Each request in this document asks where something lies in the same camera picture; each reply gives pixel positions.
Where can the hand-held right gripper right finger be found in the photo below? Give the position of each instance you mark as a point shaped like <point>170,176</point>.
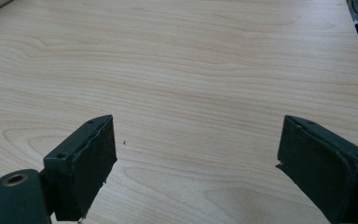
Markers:
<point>320,168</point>

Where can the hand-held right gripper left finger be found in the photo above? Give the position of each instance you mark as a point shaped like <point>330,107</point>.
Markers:
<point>84,168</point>

